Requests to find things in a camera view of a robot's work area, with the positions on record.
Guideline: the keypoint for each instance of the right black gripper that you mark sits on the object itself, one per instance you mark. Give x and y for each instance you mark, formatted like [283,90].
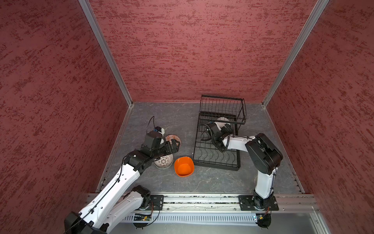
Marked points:
[227,128]

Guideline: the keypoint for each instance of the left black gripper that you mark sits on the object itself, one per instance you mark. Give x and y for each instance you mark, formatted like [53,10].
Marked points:
[175,148]

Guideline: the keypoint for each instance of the orange square bowl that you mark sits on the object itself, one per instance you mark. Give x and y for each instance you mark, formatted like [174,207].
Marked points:
[184,166]

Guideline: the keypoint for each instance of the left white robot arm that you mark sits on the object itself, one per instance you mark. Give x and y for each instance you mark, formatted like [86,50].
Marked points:
[108,208]

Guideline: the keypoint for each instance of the red patterned bowl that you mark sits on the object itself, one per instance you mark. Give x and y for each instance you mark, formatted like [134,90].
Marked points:
[175,137]

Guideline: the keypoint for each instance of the white lattice patterned bowl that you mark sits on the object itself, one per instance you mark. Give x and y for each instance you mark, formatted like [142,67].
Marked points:
[164,162]

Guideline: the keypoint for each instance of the right corner aluminium profile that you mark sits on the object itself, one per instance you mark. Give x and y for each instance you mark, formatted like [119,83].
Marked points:
[301,39]

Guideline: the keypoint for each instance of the corner aluminium profile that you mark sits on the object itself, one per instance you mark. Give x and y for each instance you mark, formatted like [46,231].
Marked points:
[89,14]
[301,39]

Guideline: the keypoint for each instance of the left corner aluminium profile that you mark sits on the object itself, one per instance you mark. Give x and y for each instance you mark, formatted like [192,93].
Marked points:
[89,14]

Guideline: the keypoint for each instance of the black wire dish rack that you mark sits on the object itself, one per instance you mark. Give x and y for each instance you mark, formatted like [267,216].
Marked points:
[218,155]

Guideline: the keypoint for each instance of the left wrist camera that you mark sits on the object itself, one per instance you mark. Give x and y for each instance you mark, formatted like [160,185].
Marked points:
[155,134]

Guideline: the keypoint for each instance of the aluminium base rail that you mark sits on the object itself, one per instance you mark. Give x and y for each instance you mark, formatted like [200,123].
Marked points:
[232,203]

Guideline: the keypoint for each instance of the perforated cable duct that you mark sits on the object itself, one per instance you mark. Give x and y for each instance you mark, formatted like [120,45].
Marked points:
[196,218]

